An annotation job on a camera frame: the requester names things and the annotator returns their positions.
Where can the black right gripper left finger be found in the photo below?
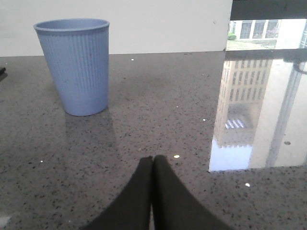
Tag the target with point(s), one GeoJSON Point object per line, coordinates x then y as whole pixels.
{"type": "Point", "coordinates": [131, 209]}

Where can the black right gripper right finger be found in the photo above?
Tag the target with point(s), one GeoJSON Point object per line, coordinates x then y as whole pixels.
{"type": "Point", "coordinates": [174, 207]}

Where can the light blue ribbed plastic cup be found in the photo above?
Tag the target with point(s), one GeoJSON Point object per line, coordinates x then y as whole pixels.
{"type": "Point", "coordinates": [77, 54]}

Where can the black glass gas stove top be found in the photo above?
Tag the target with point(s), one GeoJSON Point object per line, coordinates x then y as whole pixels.
{"type": "Point", "coordinates": [3, 73]}

